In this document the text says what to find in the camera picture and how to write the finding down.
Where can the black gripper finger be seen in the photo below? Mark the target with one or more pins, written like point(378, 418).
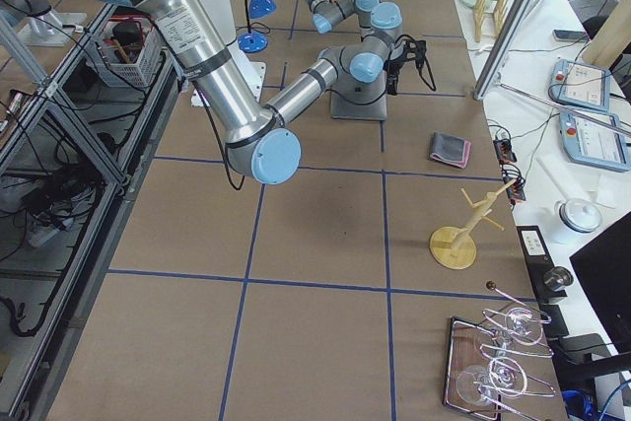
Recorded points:
point(392, 84)

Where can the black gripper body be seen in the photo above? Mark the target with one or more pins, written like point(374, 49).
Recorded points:
point(393, 67)

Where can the grey laptop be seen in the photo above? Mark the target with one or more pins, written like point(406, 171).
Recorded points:
point(353, 99)

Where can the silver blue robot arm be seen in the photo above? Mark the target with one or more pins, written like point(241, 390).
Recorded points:
point(258, 142)

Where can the wooden dish rack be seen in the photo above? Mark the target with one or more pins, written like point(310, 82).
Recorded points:
point(496, 10)

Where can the orange black electronics board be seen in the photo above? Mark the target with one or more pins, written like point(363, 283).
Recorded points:
point(504, 151)

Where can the blue desk lamp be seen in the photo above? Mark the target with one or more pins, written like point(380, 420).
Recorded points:
point(253, 41)

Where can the smartphone on desk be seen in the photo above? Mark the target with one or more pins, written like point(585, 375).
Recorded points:
point(570, 36)

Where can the wooden mug tree stand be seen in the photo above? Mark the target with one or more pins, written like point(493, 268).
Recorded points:
point(453, 247)

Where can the far teach pendant tablet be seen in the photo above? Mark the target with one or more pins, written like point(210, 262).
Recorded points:
point(581, 85)

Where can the teach pendant tablet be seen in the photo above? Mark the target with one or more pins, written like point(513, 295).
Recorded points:
point(591, 144)
point(581, 85)

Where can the near teach pendant tablet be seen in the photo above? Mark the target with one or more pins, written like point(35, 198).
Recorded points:
point(591, 144)

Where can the white kettle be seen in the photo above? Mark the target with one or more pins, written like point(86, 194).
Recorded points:
point(573, 218)

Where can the white plastic basket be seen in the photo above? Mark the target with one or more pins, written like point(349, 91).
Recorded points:
point(126, 51)

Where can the wine glass far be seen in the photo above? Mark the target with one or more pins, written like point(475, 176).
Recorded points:
point(518, 331)

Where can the wine glass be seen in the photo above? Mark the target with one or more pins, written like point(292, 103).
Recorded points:
point(481, 385)
point(518, 331)

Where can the black monitor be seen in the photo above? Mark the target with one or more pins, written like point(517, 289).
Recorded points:
point(603, 270)

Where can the wine glass near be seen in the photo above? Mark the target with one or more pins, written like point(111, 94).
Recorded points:
point(481, 385)

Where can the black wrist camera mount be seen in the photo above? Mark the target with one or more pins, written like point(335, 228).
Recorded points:
point(415, 51)

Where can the aluminium frame post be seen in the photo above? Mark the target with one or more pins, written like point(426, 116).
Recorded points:
point(497, 55)

